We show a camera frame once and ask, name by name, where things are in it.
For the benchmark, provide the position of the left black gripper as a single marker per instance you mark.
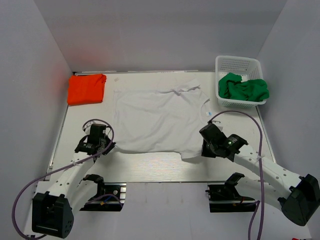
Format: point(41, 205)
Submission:
point(110, 148)

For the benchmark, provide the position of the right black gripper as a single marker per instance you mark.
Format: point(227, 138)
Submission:
point(205, 153)

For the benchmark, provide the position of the white t shirt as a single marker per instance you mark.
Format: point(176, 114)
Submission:
point(161, 120)

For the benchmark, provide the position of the green t shirt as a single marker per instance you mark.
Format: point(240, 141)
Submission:
point(232, 87)

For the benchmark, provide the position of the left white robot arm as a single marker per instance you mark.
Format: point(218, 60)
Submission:
point(53, 212)

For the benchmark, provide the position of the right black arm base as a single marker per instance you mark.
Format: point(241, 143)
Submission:
point(225, 199)

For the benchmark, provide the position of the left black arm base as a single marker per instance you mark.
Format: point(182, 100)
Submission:
point(109, 198)

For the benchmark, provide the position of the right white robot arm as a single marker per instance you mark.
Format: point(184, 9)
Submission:
point(296, 196)

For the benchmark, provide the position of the folded orange t shirt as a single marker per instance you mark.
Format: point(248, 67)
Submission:
point(88, 89)

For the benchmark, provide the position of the white plastic basket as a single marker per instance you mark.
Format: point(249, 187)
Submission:
point(247, 68)

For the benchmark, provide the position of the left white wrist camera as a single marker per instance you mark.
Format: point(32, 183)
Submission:
point(86, 127)

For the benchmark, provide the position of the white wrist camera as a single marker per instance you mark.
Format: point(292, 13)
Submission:
point(218, 124)
point(86, 127)

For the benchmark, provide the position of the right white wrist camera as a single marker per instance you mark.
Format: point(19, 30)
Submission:
point(218, 124)

